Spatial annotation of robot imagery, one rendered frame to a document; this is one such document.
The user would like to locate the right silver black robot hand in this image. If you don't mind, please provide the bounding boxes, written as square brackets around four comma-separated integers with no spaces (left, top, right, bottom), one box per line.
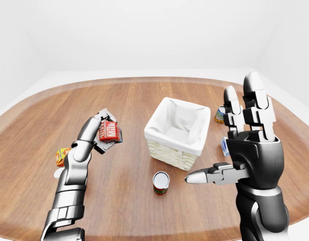
[184,71,286,193]

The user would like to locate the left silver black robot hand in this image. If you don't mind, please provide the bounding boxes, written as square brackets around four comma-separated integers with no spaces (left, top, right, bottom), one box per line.
[76,108,124,156]

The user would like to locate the red milk carton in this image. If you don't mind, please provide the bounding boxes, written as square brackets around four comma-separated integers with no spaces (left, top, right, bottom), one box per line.
[98,119,121,142]

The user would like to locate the wicker basket with white liner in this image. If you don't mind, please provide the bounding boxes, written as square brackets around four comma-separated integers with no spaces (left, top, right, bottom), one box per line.
[143,96,212,172]

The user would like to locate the blue white carton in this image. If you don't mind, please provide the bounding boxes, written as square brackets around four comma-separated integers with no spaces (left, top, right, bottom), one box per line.
[220,136,231,157]

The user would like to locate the orange juice carton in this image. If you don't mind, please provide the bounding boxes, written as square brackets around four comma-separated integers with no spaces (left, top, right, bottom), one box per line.
[55,147,72,168]

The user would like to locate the yellow blue food tin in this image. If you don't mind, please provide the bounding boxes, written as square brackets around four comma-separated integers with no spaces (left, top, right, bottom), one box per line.
[214,105,227,125]

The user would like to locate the red green food tin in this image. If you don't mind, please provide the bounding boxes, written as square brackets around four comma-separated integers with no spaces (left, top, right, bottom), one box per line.
[152,171,171,196]

